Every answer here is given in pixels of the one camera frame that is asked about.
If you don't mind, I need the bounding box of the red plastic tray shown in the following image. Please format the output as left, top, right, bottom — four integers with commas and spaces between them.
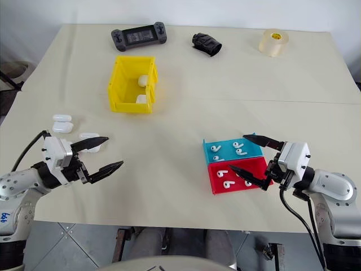
206, 156, 275, 196

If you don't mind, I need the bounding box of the grey handheld game controller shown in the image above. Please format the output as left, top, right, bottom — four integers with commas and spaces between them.
110, 21, 168, 53

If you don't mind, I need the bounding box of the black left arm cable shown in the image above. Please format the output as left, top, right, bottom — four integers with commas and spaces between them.
10, 130, 50, 173

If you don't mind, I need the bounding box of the blue plastic tray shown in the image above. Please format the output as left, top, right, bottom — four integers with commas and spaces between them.
202, 132, 265, 165

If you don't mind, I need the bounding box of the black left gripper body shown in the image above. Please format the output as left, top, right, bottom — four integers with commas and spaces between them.
68, 151, 91, 186

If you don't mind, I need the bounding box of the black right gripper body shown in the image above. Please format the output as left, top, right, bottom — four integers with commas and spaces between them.
265, 151, 294, 190

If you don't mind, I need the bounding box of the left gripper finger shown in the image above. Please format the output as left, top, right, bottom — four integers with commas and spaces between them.
85, 160, 125, 185
70, 136, 110, 156

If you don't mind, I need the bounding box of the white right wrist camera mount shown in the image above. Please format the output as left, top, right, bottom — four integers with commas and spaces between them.
277, 142, 311, 179

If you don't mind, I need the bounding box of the translucent tape roll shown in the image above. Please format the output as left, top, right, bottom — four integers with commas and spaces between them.
258, 28, 290, 58

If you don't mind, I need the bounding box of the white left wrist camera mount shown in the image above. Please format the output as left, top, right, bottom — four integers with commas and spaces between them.
41, 136, 74, 187

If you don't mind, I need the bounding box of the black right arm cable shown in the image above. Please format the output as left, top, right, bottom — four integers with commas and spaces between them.
279, 183, 328, 271
293, 190, 323, 251

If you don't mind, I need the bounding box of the yellow plastic bin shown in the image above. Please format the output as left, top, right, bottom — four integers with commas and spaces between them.
107, 55, 159, 115

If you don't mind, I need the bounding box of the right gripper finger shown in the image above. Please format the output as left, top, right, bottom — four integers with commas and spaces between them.
243, 134, 285, 151
228, 165, 272, 192

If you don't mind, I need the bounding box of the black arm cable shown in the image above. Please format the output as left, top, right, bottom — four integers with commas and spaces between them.
10, 130, 50, 173
279, 183, 328, 271
293, 190, 323, 251

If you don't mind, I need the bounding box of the black crumpled sleeve roll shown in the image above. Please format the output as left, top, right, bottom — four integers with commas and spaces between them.
191, 32, 223, 58

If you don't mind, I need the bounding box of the rusty metal frame bar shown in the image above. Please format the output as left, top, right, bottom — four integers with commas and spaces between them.
261, 242, 285, 271
112, 228, 135, 264

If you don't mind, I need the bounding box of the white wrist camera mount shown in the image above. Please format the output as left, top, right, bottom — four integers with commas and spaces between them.
277, 142, 311, 179
41, 136, 74, 187

